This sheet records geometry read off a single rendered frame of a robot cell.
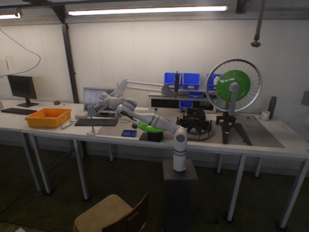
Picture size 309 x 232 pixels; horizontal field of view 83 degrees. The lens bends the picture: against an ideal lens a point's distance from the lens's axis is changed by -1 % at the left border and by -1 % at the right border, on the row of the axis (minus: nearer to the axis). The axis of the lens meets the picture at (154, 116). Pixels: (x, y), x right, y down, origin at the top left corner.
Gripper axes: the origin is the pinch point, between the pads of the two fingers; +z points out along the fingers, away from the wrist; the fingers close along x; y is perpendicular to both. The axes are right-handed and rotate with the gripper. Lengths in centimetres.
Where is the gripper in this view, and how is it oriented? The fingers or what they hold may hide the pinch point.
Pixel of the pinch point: (137, 121)
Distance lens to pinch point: 160.1
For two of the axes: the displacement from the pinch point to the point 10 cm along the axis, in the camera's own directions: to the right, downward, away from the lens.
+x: -1.6, -3.6, 9.2
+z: 8.1, 4.9, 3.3
